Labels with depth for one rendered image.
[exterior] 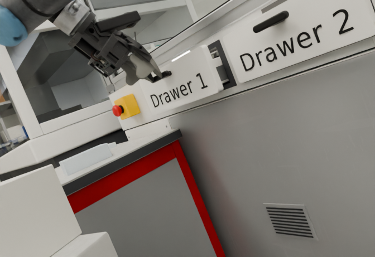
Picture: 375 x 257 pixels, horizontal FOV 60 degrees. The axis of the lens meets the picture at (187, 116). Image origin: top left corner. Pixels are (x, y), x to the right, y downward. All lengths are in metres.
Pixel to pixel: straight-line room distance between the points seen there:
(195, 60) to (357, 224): 0.48
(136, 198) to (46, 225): 0.57
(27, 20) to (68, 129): 0.94
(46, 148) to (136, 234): 0.75
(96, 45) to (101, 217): 0.40
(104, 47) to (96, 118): 0.89
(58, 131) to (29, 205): 1.22
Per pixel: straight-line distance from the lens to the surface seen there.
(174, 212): 0.92
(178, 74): 0.80
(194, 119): 0.90
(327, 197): 0.75
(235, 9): 0.73
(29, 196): 0.30
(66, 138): 1.52
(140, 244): 0.88
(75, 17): 0.73
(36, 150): 1.49
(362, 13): 0.58
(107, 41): 0.74
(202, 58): 0.72
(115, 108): 1.08
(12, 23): 0.63
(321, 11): 0.61
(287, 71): 0.67
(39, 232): 0.31
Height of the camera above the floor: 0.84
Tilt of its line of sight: 4 degrees down
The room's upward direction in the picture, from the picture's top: 22 degrees counter-clockwise
